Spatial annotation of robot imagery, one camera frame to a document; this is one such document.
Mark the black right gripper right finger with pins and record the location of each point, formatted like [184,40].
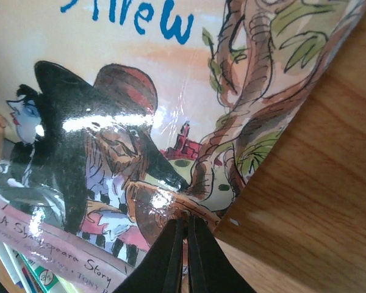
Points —
[208,267]

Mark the green capped marker pen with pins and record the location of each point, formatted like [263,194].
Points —
[11,265]

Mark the pink Taming of Shrew book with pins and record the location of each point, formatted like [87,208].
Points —
[118,116]

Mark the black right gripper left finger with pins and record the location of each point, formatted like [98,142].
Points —
[161,269]

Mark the green label glue stick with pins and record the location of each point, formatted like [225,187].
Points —
[45,278]

